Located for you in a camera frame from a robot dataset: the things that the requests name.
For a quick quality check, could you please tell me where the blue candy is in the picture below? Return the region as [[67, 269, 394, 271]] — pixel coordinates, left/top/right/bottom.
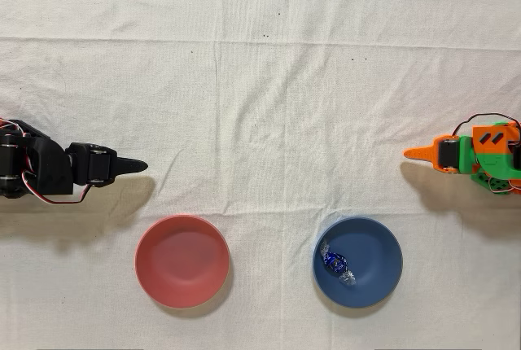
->
[[319, 240, 357, 287]]

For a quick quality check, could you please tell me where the pink bowl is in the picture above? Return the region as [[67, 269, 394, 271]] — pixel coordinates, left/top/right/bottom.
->
[[134, 214, 231, 310]]

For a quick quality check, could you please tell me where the blue bowl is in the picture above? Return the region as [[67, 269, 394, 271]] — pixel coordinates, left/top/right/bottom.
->
[[312, 216, 404, 309]]

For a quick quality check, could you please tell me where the white tablecloth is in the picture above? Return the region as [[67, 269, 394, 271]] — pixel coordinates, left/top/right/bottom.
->
[[0, 0, 521, 350]]

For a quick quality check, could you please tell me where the green arm base plate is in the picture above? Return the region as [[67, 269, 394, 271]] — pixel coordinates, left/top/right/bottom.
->
[[471, 170, 514, 197]]

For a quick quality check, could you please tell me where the orange arm gripper cable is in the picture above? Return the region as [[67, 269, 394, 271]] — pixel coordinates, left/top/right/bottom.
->
[[453, 112, 521, 138]]

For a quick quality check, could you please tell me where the black arm gripper cable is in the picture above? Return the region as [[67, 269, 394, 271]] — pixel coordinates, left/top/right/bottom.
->
[[22, 170, 93, 205]]

